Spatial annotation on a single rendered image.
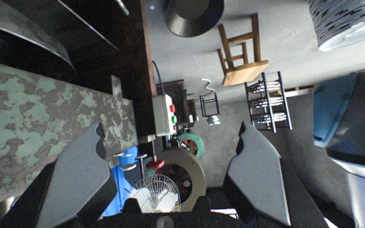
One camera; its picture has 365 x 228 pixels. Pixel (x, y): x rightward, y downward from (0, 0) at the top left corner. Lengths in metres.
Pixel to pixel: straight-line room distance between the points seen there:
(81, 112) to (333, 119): 0.40
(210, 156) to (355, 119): 6.89
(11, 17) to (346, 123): 0.55
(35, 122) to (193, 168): 1.49
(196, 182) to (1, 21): 1.65
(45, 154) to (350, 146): 0.42
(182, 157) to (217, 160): 5.67
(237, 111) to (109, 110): 6.88
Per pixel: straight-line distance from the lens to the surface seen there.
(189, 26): 0.90
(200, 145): 3.28
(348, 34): 1.02
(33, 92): 0.25
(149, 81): 0.44
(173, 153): 1.58
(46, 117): 0.25
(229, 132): 6.97
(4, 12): 0.39
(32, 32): 0.39
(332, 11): 1.01
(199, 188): 1.70
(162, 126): 0.39
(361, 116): 0.28
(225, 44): 0.94
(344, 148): 0.30
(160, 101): 0.40
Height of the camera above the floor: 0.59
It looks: 4 degrees down
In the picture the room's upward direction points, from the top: 172 degrees clockwise
